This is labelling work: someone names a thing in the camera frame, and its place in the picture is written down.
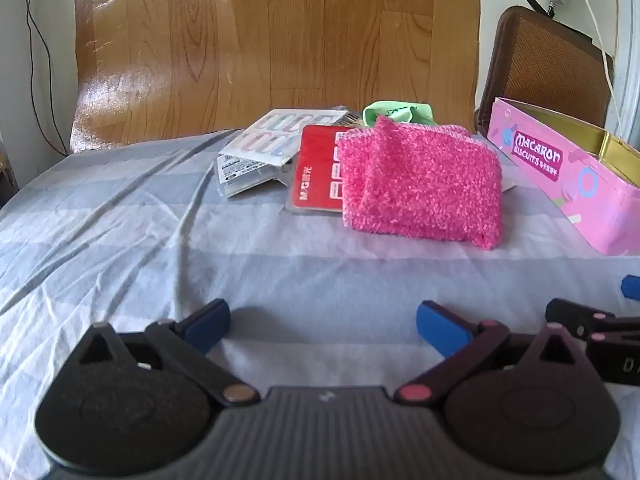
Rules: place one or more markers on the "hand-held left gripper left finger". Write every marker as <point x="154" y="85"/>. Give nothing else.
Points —
<point x="206" y="327"/>

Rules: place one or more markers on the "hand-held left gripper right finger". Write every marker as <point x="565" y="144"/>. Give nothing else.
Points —
<point x="442" y="330"/>

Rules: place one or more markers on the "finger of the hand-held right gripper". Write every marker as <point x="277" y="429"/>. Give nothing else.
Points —
<point x="570" y="314"/>
<point x="632" y="288"/>

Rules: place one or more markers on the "pink biscuit tin box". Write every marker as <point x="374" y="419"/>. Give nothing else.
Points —
<point x="565" y="180"/>

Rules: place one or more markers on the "pink fluffy towel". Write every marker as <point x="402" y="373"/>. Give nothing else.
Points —
<point x="425" y="185"/>

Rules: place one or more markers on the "light green cloth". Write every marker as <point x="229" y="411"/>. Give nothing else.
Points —
<point x="387" y="111"/>

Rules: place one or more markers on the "small clear labelled packet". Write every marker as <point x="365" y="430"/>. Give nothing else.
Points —
<point x="245" y="177"/>

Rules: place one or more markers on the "red card package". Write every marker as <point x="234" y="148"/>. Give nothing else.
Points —
<point x="317" y="170"/>

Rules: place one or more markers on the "wood grain backdrop sheet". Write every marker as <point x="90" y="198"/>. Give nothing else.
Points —
<point x="250" y="40"/>

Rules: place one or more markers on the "white window frame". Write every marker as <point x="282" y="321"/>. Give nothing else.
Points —
<point x="627" y="50"/>

